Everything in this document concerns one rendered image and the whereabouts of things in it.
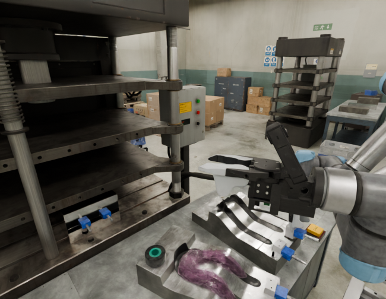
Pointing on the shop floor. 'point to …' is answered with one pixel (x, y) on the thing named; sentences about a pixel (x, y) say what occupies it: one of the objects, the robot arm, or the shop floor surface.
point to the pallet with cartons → (214, 111)
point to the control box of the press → (194, 124)
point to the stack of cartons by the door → (258, 101)
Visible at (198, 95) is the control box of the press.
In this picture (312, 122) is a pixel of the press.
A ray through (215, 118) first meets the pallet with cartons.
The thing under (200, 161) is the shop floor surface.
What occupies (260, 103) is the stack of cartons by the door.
